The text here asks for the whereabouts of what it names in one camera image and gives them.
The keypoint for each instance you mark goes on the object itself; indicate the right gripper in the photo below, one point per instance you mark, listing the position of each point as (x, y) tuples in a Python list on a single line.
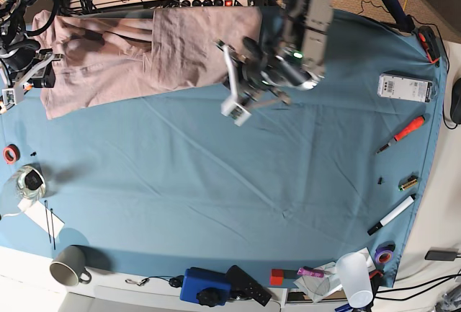
[(28, 57)]

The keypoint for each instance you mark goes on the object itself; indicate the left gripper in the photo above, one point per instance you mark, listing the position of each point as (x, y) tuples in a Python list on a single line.
[(249, 88)]

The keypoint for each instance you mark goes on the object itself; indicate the mauve T-shirt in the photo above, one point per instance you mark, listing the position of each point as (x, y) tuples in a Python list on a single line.
[(107, 60)]

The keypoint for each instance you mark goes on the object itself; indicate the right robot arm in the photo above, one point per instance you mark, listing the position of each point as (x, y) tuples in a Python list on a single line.
[(14, 31)]

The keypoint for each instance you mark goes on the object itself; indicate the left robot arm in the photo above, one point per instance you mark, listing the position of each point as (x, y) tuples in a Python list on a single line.
[(293, 58)]

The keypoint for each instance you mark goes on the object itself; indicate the orange black utility knife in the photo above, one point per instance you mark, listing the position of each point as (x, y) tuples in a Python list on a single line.
[(3, 107)]

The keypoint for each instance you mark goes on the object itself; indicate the white power strip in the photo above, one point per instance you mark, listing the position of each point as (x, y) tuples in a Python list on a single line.
[(202, 3)]

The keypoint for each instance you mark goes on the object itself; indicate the red tape roll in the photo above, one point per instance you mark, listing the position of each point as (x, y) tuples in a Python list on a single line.
[(11, 154)]

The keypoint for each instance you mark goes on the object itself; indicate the black zip tie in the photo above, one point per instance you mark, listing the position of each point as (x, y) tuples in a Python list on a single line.
[(49, 222)]

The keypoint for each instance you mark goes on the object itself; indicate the white paper card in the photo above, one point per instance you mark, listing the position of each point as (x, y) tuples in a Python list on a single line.
[(36, 213)]

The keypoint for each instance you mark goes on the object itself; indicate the teal table cloth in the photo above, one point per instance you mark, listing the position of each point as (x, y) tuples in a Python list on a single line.
[(155, 185)]

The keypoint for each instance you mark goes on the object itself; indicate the orange black clamp tool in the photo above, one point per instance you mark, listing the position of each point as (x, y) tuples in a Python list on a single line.
[(428, 42)]

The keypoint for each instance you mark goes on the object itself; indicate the grey ceramic mug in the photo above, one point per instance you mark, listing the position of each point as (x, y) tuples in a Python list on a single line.
[(69, 267)]

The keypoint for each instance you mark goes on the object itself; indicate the green gold battery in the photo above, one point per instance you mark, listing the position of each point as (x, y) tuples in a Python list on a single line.
[(410, 182)]

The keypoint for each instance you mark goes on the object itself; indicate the white black marker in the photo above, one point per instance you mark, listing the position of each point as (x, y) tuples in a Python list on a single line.
[(392, 214)]

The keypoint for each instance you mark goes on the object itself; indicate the black computer mouse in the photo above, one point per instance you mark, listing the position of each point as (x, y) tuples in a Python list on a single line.
[(455, 107)]

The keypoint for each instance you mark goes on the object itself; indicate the red black block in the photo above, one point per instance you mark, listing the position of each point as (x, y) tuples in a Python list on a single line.
[(279, 276)]

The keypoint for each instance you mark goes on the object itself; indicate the purple lighter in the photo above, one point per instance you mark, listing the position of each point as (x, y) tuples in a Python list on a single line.
[(306, 271)]

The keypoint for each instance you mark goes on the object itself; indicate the black remote control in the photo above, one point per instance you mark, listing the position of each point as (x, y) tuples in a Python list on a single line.
[(243, 283)]

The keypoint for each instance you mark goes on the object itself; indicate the blue box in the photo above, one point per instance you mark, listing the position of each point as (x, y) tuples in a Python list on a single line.
[(205, 287)]

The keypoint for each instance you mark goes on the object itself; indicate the frosted plastic cup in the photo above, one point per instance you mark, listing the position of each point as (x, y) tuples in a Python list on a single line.
[(354, 277)]

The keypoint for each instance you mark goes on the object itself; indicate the silver carabiner keyring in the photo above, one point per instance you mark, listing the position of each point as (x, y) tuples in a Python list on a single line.
[(139, 283)]

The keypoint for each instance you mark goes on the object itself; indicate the purple tape roll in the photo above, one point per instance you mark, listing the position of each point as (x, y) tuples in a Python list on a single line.
[(384, 254)]

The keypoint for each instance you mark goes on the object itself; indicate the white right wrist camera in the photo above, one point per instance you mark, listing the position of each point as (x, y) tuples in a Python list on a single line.
[(12, 96)]

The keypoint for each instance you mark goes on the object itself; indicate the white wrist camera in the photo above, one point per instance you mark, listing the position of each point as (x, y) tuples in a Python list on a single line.
[(236, 111), (12, 96)]

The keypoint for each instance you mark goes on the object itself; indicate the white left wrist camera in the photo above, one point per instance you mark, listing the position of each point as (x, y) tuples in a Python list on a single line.
[(236, 111)]

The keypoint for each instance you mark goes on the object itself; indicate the orange handled screwdriver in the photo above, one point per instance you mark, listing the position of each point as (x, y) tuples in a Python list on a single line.
[(413, 125)]

